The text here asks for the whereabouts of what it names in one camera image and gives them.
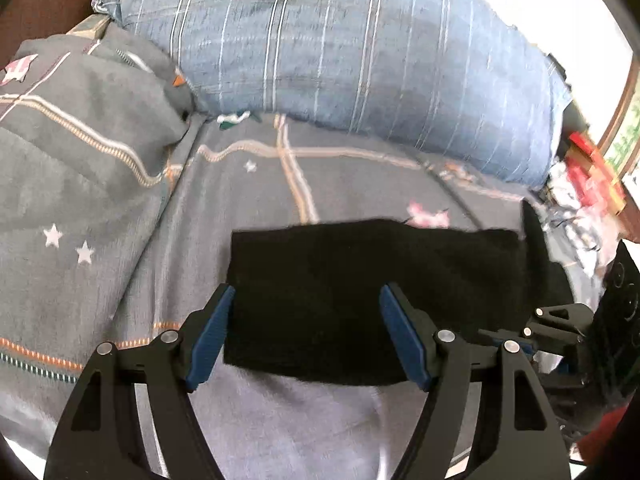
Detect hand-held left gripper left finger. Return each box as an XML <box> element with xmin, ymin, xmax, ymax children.
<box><xmin>44</xmin><ymin>282</ymin><xmax>236</xmax><ymax>480</ymax></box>

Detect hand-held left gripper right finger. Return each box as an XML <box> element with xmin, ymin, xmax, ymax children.
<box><xmin>378</xmin><ymin>282</ymin><xmax>572</xmax><ymax>480</ymax></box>

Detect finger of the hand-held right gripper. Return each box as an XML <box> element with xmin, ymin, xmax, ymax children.
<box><xmin>477</xmin><ymin>327</ymin><xmax>538</xmax><ymax>361</ymax></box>
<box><xmin>522</xmin><ymin>302</ymin><xmax>597</xmax><ymax>356</ymax></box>

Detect black pants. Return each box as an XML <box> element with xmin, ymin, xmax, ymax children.
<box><xmin>222</xmin><ymin>202</ymin><xmax>576</xmax><ymax>387</ymax></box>

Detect white crumpled cloth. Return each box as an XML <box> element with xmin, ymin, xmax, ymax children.
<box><xmin>542</xmin><ymin>170</ymin><xmax>621</xmax><ymax>286</ymax></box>

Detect red packaging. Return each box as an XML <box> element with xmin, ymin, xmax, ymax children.
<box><xmin>565</xmin><ymin>132</ymin><xmax>627</xmax><ymax>216</ymax></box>

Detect grey printed bed sheet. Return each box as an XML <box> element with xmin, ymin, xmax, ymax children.
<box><xmin>107</xmin><ymin>112</ymin><xmax>601</xmax><ymax>480</ymax></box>

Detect grey star print quilt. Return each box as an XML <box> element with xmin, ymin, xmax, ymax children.
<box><xmin>0</xmin><ymin>25</ymin><xmax>206</xmax><ymax>461</ymax></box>

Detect blue plaid pillow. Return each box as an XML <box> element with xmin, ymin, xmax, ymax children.
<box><xmin>92</xmin><ymin>0</ymin><xmax>573</xmax><ymax>191</ymax></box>

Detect brown headboard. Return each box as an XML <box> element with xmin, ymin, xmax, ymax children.
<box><xmin>0</xmin><ymin>0</ymin><xmax>116</xmax><ymax>61</ymax></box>

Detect wooden window frame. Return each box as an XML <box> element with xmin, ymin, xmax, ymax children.
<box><xmin>597</xmin><ymin>72</ymin><xmax>640</xmax><ymax>183</ymax></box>

